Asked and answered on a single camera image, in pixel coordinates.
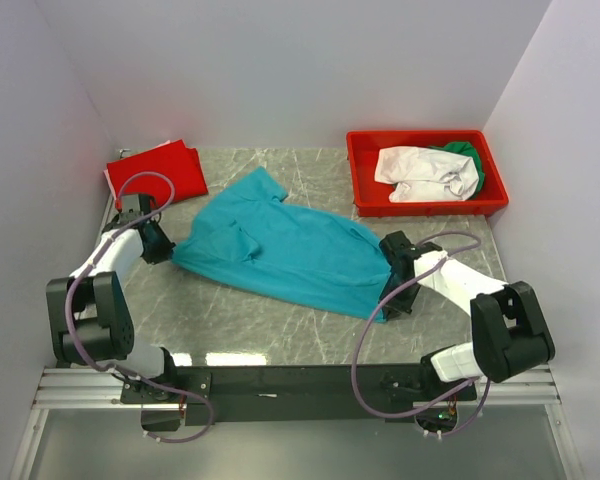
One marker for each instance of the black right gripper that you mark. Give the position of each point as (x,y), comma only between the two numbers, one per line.
(396,306)

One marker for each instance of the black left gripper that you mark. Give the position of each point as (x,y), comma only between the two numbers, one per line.
(164,248)

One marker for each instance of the teal t-shirt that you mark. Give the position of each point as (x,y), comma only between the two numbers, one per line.
(248,237)

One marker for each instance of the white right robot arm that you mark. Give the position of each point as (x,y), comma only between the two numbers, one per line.
(509,333)

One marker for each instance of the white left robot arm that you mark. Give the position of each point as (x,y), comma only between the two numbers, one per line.
(90,321)

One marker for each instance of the red plastic bin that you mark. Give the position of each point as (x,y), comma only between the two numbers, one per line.
(372,198)

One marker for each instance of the folded red t-shirt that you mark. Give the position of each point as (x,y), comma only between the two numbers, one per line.
(143,173)

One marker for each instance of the crumpled white t-shirt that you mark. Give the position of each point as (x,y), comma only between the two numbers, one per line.
(419,174)

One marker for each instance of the green t-shirt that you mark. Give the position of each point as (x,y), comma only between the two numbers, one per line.
(465,148)

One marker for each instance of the aluminium frame rail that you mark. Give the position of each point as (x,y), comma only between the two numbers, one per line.
(78,429)

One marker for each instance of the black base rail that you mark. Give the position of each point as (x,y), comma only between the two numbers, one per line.
(323,392)

